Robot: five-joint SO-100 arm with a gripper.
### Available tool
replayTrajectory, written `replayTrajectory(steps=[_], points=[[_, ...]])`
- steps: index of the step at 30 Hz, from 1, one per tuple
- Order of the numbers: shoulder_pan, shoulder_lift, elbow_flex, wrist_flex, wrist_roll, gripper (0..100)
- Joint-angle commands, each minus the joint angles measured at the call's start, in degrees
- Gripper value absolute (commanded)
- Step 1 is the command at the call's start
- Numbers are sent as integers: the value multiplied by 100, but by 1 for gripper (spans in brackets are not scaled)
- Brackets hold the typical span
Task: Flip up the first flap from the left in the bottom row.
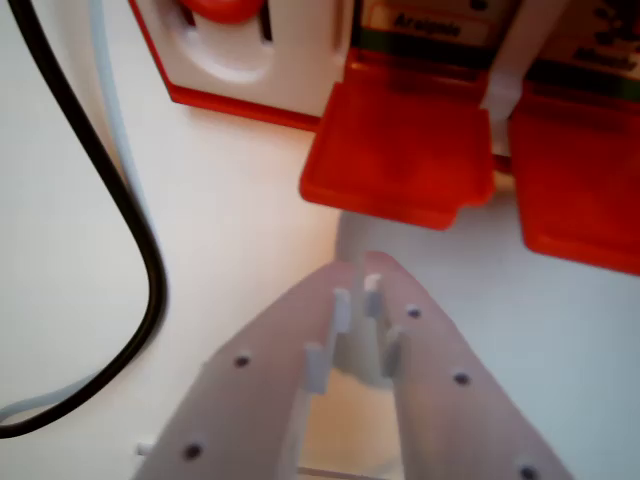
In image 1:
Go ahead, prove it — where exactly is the spider picture card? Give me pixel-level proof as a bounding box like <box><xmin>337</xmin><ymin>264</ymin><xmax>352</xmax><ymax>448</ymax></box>
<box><xmin>357</xmin><ymin>0</ymin><xmax>501</xmax><ymax>57</ymax></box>

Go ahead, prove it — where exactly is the red flap under spider card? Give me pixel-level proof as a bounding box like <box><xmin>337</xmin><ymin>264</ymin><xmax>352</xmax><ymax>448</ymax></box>
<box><xmin>298</xmin><ymin>47</ymin><xmax>497</xmax><ymax>232</ymax></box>

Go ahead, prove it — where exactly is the long looping black cable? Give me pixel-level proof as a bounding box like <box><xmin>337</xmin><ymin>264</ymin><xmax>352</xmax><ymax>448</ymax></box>
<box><xmin>0</xmin><ymin>0</ymin><xmax>169</xmax><ymax>441</ymax></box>

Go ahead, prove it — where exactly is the red and white game board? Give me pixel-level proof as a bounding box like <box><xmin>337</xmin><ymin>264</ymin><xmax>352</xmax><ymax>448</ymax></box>
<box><xmin>127</xmin><ymin>0</ymin><xmax>640</xmax><ymax>277</ymax></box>

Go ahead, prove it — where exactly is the red flap beside spider flap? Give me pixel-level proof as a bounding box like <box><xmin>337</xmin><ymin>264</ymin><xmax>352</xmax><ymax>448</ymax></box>
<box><xmin>508</xmin><ymin>79</ymin><xmax>640</xmax><ymax>277</ymax></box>

